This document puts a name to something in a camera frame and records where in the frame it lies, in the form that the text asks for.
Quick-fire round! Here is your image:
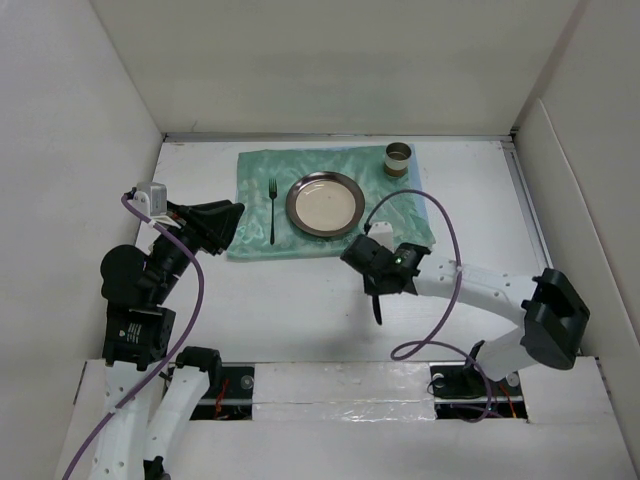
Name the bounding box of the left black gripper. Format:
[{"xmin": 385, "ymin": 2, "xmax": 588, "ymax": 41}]
[{"xmin": 150, "ymin": 197, "xmax": 244, "ymax": 301}]

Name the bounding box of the black knife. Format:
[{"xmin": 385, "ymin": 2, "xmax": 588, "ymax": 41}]
[{"xmin": 371, "ymin": 295, "xmax": 383, "ymax": 326}]

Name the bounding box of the black metal fork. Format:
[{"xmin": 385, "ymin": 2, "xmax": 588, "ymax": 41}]
[{"xmin": 268, "ymin": 177, "xmax": 278, "ymax": 245}]

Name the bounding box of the green satin placemat cloth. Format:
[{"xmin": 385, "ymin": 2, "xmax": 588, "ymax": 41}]
[{"xmin": 227, "ymin": 145, "xmax": 422, "ymax": 261}]

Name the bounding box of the round metal plate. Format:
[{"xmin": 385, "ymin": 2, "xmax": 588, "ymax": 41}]
[{"xmin": 285, "ymin": 171, "xmax": 366, "ymax": 238}]

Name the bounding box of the metal cup with cork base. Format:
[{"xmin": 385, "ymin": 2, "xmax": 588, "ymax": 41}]
[{"xmin": 384, "ymin": 142, "xmax": 413, "ymax": 177}]

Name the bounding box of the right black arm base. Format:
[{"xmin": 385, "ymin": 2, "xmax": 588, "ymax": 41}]
[{"xmin": 427, "ymin": 363, "xmax": 528, "ymax": 422}]

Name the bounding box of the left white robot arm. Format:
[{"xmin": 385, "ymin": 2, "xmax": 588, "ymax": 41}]
[{"xmin": 84, "ymin": 193, "xmax": 245, "ymax": 479}]

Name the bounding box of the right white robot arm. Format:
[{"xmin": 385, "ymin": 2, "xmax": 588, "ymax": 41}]
[{"xmin": 340, "ymin": 235, "xmax": 590, "ymax": 394}]

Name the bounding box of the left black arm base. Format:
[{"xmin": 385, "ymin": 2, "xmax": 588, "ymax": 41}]
[{"xmin": 190, "ymin": 363, "xmax": 255, "ymax": 421}]

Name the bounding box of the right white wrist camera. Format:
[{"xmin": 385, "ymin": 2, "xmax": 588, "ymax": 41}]
[{"xmin": 368, "ymin": 221, "xmax": 394, "ymax": 251}]

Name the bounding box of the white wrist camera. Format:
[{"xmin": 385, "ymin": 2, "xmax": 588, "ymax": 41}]
[
  {"xmin": 368, "ymin": 221, "xmax": 394, "ymax": 251},
  {"xmin": 131, "ymin": 182, "xmax": 176, "ymax": 226}
]

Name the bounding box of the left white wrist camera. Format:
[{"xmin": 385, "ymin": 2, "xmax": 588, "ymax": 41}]
[{"xmin": 131, "ymin": 182, "xmax": 176, "ymax": 226}]

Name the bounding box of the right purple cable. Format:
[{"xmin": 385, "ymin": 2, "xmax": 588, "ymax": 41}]
[{"xmin": 363, "ymin": 189, "xmax": 501, "ymax": 424}]

